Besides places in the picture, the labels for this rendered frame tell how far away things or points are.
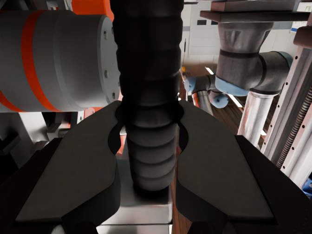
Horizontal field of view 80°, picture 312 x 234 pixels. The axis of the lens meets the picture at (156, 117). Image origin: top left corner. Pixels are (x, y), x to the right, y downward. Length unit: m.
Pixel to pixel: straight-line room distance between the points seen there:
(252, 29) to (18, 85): 0.54
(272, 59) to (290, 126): 0.25
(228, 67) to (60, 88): 0.51
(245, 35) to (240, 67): 0.09
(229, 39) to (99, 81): 0.46
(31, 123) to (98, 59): 0.20
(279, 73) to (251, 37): 0.19
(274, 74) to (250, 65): 0.11
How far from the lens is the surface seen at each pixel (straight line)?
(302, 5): 9.92
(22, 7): 0.59
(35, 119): 0.39
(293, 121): 0.58
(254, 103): 0.79
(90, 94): 0.25
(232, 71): 0.64
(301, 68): 0.53
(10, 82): 0.28
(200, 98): 0.90
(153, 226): 0.18
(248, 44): 0.62
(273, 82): 0.75
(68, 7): 0.56
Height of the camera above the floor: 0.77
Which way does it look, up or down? 31 degrees up
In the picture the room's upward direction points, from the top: 179 degrees clockwise
